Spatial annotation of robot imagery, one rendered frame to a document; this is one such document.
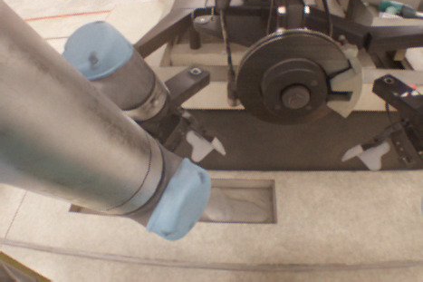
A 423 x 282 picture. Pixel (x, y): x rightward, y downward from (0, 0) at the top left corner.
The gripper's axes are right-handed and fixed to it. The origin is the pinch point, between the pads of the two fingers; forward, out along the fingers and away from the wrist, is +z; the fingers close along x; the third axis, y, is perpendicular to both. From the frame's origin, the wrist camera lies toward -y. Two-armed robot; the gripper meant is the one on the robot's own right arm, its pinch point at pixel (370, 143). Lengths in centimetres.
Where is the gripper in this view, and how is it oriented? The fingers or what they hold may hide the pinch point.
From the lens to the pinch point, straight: 67.4
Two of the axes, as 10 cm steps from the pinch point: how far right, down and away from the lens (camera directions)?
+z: -0.7, 3.4, 9.4
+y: 4.2, 8.7, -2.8
